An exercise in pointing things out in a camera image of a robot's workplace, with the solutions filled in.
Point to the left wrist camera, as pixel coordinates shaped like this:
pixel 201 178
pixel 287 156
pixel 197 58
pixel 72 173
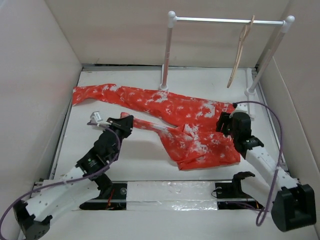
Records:
pixel 95 117

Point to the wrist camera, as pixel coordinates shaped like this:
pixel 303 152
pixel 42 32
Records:
pixel 240 108
pixel 95 117

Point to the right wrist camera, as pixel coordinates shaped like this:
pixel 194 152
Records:
pixel 240 108

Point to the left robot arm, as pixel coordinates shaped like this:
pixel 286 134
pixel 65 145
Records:
pixel 85 181

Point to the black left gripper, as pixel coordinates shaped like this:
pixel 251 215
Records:
pixel 125 124

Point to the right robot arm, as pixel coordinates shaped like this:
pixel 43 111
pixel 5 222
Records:
pixel 292 205

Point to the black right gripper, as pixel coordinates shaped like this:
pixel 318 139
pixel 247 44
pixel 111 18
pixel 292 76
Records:
pixel 225 117

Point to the orange white tie-dye trousers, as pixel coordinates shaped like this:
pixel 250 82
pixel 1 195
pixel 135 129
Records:
pixel 190 139

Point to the wooden clothes hanger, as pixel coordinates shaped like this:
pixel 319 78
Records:
pixel 242 37

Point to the white foam board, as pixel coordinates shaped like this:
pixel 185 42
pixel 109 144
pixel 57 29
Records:
pixel 170 210

